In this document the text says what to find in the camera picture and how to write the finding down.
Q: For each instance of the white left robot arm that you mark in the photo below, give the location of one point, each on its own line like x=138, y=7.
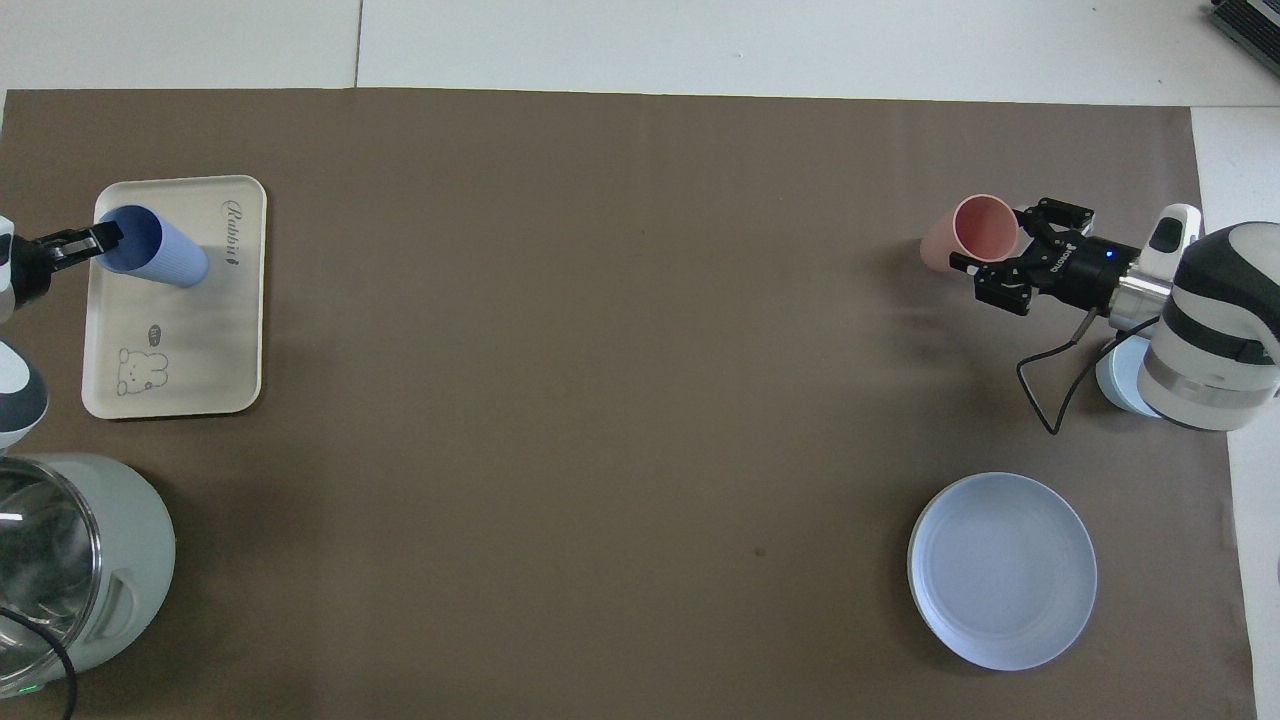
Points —
x=15, y=395

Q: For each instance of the pink cup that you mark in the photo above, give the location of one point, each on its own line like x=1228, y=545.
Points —
x=985, y=230

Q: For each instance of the pale green cooking pot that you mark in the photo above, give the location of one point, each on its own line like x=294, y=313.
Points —
x=135, y=560

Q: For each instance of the light blue bowl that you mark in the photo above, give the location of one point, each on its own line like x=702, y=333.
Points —
x=1120, y=380

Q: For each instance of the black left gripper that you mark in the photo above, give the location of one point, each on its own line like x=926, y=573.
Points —
x=30, y=272

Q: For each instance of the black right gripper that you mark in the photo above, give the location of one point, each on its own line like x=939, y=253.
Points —
x=1085, y=270

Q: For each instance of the cream tray with bear print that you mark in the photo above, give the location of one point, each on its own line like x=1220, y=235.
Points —
x=190, y=350

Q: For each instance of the brown table mat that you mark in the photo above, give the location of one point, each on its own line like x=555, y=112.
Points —
x=600, y=400

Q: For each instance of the dark grey device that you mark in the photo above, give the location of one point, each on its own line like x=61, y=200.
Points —
x=1250, y=22

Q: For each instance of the blue ribbed cup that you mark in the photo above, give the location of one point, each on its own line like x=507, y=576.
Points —
x=165, y=255

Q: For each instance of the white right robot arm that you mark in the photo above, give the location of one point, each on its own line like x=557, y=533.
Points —
x=1215, y=340

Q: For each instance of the lavender blue plate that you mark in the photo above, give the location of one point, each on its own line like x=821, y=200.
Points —
x=1000, y=570

